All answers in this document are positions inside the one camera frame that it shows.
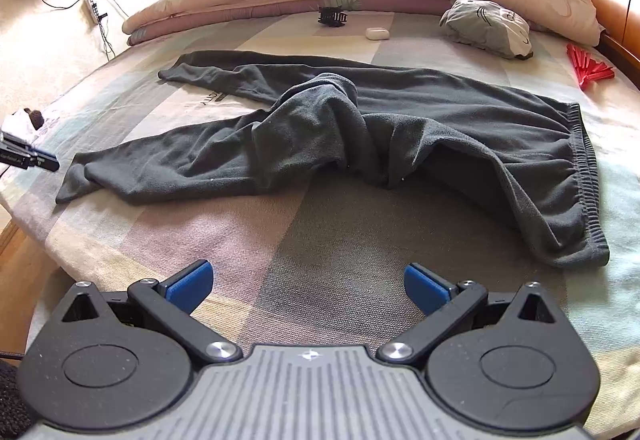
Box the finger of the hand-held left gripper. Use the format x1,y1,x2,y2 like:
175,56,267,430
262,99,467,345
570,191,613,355
0,147,61,172
0,130,39,151

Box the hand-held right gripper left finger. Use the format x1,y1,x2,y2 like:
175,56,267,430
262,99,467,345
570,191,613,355
60,259,241,366

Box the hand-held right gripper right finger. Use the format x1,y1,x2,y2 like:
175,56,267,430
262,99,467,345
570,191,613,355
402,263,558,366

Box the dark grey pants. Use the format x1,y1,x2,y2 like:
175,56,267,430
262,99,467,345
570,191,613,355
55,50,611,268

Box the pastel checkered bed sheet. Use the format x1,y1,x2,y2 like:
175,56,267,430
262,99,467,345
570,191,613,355
0,5,640,440

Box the white power strip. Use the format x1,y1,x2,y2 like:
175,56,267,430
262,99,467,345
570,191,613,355
82,0,108,26

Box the grey crumpled cloth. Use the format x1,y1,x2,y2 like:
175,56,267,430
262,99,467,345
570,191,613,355
439,0,535,60

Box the red cloth item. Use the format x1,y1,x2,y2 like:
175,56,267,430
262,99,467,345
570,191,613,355
566,44,616,92

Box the black hair claw clip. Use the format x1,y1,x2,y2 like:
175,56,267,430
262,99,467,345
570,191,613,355
317,6,349,27

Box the black hanging cable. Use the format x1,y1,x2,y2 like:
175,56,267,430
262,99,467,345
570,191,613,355
40,0,128,58

